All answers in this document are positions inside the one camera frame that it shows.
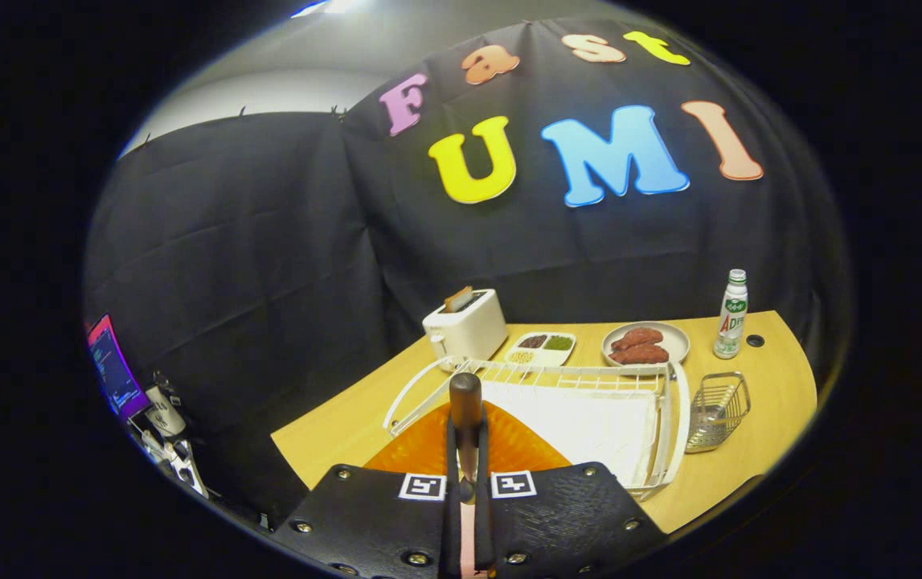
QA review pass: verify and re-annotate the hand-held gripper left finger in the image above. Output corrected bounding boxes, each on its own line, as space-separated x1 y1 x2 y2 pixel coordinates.
272 400 461 578

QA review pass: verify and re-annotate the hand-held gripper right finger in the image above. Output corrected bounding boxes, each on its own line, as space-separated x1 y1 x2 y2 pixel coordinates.
473 400 668 578

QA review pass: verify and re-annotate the white dish rack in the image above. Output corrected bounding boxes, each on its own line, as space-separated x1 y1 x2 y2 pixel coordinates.
383 356 691 501

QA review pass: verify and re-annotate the pink plate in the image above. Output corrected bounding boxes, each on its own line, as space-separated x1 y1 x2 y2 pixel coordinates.
459 500 477 578

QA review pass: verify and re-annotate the spoon with brown handle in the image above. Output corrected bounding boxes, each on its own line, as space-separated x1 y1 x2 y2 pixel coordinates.
449 372 484 503

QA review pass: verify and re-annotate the metal wire basket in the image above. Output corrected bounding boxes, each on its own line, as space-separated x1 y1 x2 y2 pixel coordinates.
684 371 752 454

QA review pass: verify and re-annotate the beige plate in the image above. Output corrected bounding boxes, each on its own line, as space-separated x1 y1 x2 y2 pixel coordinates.
601 322 690 368

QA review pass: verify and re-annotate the white divided tray with beans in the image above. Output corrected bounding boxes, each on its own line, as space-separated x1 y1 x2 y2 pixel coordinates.
504 331 577 367

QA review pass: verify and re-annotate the red meat piece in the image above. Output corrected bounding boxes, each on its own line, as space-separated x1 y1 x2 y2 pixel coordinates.
611 326 664 351
609 343 670 365

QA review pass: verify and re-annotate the white toaster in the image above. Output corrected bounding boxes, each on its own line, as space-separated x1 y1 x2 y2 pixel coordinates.
422 289 508 372

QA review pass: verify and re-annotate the white round container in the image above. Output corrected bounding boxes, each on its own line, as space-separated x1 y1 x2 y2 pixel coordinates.
145 386 186 437

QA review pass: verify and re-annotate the white drink bottle green cap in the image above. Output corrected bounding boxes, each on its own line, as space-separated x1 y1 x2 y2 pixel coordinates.
713 269 749 359

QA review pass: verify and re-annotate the lit monitor screen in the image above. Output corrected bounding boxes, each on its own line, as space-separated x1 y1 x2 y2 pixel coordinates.
88 314 151 421

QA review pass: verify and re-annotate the black backdrop cloth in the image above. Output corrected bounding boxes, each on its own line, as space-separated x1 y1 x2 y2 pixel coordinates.
83 18 851 515

